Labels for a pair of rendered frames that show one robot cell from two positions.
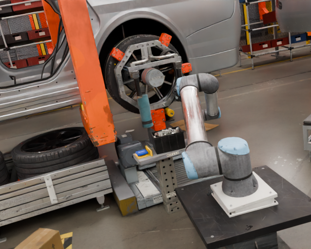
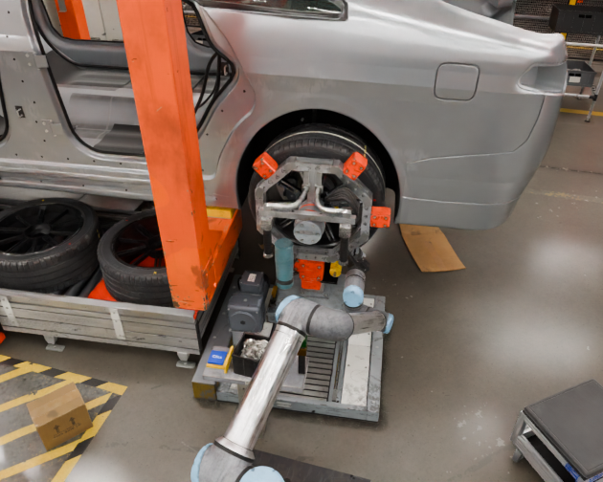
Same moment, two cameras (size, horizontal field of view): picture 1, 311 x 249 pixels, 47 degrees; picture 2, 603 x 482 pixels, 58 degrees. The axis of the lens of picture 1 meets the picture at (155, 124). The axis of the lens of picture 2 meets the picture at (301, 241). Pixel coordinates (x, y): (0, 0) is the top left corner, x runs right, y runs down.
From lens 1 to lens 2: 1.59 m
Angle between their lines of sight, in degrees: 29
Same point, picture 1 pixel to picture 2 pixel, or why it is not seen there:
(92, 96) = (176, 249)
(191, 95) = (279, 348)
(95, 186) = (176, 340)
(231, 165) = not seen: outside the picture
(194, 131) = (238, 422)
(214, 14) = (479, 139)
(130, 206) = (205, 392)
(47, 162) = (124, 285)
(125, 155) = (231, 317)
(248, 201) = not seen: outside the picture
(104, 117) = (190, 279)
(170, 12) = (389, 114)
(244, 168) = not seen: outside the picture
